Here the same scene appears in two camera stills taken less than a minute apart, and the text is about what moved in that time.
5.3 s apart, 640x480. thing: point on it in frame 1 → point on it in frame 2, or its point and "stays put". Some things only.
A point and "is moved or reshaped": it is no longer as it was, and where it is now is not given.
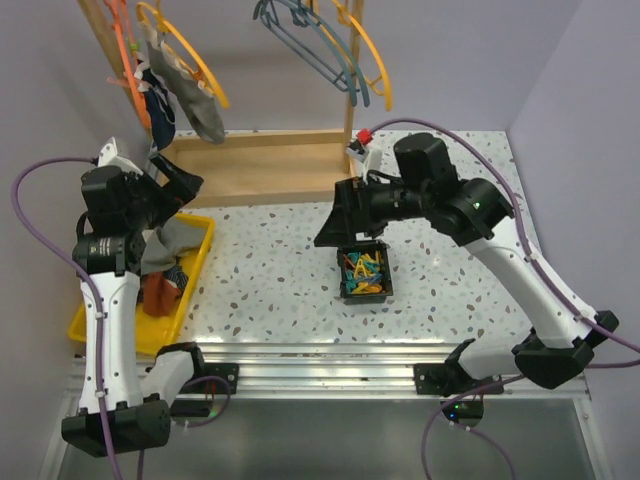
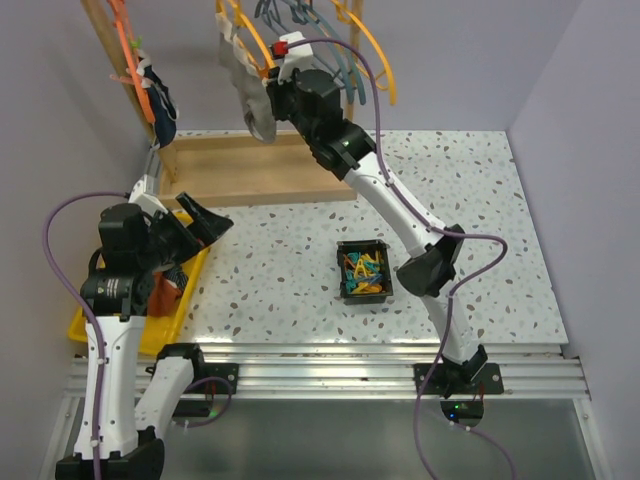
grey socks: (195, 97) → (248, 81)
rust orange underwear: (159, 296) stays put
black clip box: (364, 273) stays put
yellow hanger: (163, 25) → (225, 6)
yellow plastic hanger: (380, 85) is moved or reshaped
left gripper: (182, 185) → (206, 228)
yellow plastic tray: (158, 334) stays put
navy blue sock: (160, 105) stays put
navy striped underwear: (178, 276) stays put
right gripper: (353, 213) → (276, 91)
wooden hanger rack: (253, 167) stays put
